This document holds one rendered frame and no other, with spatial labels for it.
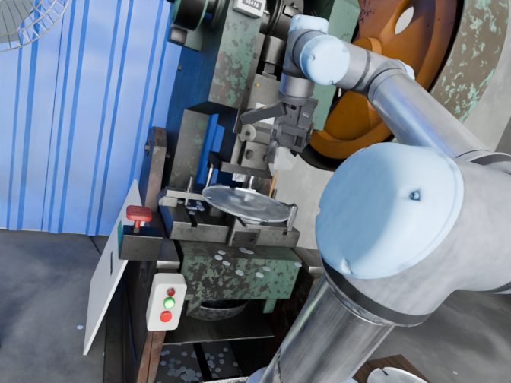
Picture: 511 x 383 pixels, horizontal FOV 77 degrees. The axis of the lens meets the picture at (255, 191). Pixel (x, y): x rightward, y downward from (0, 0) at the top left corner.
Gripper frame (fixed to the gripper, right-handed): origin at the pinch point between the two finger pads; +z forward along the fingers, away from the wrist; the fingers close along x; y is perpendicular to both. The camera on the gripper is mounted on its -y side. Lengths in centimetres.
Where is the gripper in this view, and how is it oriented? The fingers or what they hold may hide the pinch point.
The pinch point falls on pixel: (271, 170)
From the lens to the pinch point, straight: 82.2
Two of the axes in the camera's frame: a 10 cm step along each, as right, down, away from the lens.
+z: -1.4, 8.4, 5.3
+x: 4.0, -4.4, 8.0
